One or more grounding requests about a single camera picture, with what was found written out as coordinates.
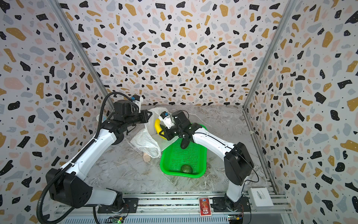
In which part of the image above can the red card on rail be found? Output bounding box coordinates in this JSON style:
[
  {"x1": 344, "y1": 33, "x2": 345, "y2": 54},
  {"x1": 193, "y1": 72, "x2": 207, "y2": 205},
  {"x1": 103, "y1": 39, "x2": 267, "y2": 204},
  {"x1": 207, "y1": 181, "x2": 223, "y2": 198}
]
[{"x1": 198, "y1": 197, "x2": 212, "y2": 217}]

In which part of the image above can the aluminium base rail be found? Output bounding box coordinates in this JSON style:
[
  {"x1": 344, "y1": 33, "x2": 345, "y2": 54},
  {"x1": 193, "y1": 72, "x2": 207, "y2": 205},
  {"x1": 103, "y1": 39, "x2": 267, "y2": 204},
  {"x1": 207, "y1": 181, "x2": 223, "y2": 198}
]
[{"x1": 53, "y1": 191, "x2": 297, "y2": 224}]

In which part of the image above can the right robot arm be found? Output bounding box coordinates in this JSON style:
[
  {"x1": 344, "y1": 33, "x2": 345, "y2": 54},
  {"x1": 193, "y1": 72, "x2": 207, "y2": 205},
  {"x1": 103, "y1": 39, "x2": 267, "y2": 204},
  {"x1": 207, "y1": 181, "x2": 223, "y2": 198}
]
[{"x1": 154, "y1": 111, "x2": 255, "y2": 203}]

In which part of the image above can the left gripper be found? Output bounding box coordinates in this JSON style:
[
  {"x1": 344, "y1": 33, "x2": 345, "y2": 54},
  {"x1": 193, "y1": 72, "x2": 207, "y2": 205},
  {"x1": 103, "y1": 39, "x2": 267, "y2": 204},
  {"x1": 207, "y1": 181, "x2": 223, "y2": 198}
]
[{"x1": 125, "y1": 109, "x2": 153, "y2": 128}]

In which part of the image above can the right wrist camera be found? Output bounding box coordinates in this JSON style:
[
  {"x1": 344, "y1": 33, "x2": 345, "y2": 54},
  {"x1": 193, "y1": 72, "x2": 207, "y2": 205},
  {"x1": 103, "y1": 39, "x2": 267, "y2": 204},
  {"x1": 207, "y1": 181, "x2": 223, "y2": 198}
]
[{"x1": 159, "y1": 111, "x2": 175, "y2": 129}]

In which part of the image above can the white plastic bag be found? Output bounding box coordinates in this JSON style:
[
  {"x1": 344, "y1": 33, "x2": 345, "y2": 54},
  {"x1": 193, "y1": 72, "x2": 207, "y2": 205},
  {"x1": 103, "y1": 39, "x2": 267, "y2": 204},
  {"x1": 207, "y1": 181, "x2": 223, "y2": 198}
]
[{"x1": 130, "y1": 107, "x2": 179, "y2": 158}]

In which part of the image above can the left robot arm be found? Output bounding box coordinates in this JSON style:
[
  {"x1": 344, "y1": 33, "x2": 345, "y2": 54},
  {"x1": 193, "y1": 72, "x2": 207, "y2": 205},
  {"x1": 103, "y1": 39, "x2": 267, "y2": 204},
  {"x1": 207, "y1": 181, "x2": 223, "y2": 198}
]
[{"x1": 46, "y1": 110, "x2": 153, "y2": 211}]

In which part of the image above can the black corrugated cable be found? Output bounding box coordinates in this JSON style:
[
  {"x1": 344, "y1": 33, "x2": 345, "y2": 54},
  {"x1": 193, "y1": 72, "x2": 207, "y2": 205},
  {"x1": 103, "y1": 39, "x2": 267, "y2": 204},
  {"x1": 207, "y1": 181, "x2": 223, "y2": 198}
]
[{"x1": 36, "y1": 167, "x2": 76, "y2": 224}]

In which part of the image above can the white box with label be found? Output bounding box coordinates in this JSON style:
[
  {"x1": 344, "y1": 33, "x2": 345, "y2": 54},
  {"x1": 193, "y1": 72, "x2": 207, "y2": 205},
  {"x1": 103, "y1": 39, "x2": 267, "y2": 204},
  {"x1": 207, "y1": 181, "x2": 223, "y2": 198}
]
[{"x1": 248, "y1": 188, "x2": 274, "y2": 209}]

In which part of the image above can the yellow banana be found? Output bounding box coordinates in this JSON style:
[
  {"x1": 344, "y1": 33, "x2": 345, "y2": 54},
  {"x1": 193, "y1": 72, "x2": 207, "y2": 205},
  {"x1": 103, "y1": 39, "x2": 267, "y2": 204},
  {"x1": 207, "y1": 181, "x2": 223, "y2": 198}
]
[{"x1": 154, "y1": 118, "x2": 168, "y2": 141}]

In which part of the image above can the green plastic basket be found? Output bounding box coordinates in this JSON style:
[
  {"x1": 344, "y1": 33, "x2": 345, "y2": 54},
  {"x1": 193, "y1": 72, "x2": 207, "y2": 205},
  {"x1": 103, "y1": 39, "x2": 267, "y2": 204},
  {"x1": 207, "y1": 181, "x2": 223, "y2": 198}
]
[{"x1": 160, "y1": 138, "x2": 207, "y2": 178}]

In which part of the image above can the beige wooden rolling pin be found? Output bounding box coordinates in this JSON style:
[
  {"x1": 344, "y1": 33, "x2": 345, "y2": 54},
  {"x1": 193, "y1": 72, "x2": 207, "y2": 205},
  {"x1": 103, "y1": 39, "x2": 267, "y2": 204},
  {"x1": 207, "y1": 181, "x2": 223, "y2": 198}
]
[{"x1": 143, "y1": 153, "x2": 151, "y2": 162}]

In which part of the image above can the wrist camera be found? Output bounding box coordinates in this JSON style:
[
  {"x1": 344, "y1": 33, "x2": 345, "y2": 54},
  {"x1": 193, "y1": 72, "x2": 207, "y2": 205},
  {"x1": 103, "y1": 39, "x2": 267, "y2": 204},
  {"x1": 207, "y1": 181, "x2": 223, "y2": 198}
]
[
  {"x1": 114, "y1": 95, "x2": 143, "y2": 116},
  {"x1": 159, "y1": 111, "x2": 175, "y2": 129}
]

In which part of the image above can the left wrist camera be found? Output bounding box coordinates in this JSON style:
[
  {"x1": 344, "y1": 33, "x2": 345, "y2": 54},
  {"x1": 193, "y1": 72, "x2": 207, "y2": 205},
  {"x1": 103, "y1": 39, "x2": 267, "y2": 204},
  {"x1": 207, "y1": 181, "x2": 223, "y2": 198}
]
[{"x1": 114, "y1": 95, "x2": 143, "y2": 116}]

